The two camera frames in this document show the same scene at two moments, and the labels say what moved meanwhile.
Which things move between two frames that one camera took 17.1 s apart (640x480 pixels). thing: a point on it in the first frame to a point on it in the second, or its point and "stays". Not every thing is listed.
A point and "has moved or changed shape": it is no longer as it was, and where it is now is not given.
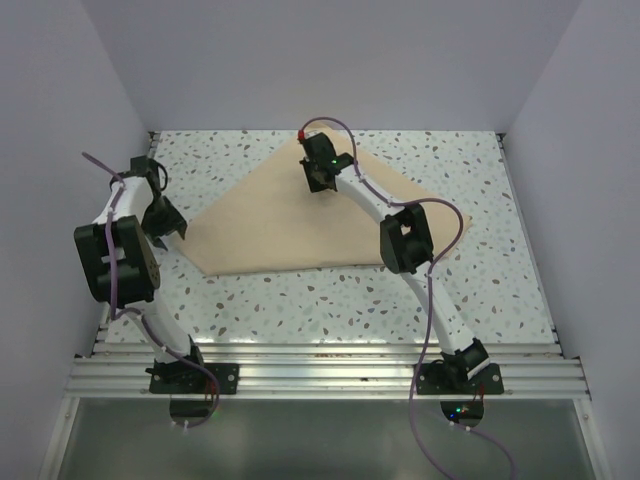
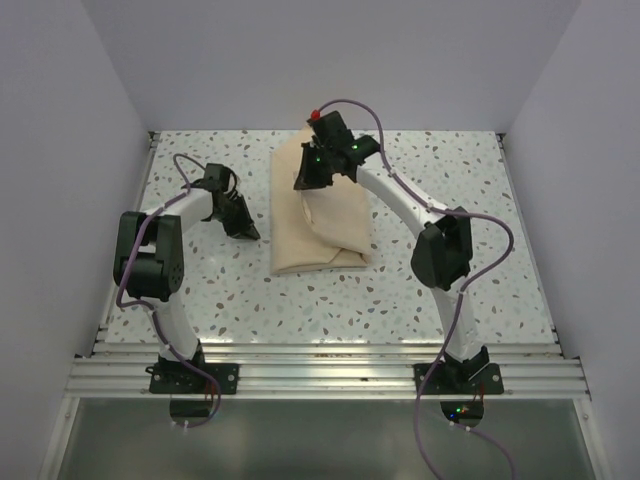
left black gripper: (174, 222) to (244, 228)
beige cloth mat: (271, 219) has moved or changed shape
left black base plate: (227, 376) stays
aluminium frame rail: (325, 372) stays
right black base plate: (434, 379) stays
